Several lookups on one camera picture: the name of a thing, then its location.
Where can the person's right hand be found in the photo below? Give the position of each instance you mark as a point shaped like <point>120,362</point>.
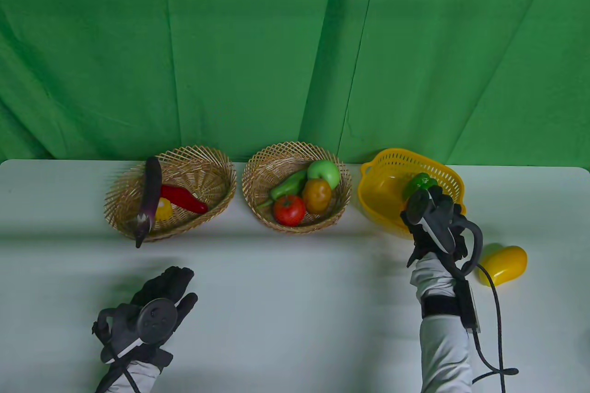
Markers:
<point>442,208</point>

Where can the person's left hand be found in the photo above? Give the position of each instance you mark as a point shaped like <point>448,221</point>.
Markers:
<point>166,284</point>

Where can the green bell pepper object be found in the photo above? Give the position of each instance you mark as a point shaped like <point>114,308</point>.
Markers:
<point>416,183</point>

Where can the yellow plastic basket container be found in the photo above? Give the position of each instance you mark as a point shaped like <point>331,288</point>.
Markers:
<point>382,195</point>

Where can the small yellow pepper object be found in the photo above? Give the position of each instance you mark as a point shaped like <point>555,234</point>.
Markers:
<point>165,211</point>

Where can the yellow mango object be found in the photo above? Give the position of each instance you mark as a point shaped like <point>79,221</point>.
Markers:
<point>504,264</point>

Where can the red chili pepper object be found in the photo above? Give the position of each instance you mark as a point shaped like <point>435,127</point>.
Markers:
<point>184,198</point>

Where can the purple eggplant object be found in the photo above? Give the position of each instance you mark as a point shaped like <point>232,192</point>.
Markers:
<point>151,195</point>

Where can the oval wicker basket container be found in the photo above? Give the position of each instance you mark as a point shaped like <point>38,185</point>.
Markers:
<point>207,181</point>

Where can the green apple object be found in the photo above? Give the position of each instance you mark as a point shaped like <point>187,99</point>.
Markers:
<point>325,171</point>

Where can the brown pear object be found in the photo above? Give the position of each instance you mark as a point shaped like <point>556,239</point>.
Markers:
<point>317,196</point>

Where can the red tomato object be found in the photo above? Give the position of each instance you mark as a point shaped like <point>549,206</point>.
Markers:
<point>289,211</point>

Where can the round wicker basket container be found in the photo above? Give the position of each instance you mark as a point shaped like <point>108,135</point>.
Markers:
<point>262,172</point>

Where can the long green pepper object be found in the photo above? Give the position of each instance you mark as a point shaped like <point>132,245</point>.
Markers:
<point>288,185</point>

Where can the person's right forearm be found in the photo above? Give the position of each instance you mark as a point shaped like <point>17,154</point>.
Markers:
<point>442,342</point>

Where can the person's left forearm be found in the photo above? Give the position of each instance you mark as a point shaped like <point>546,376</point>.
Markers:
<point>133,377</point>

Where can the green background cloth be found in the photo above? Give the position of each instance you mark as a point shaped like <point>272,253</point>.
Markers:
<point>258,52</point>

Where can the black round tracker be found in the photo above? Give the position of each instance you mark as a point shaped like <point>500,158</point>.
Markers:
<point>159,319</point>
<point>421,206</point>

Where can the black wrist camera unit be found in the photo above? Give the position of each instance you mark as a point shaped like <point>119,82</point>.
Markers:
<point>469,305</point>

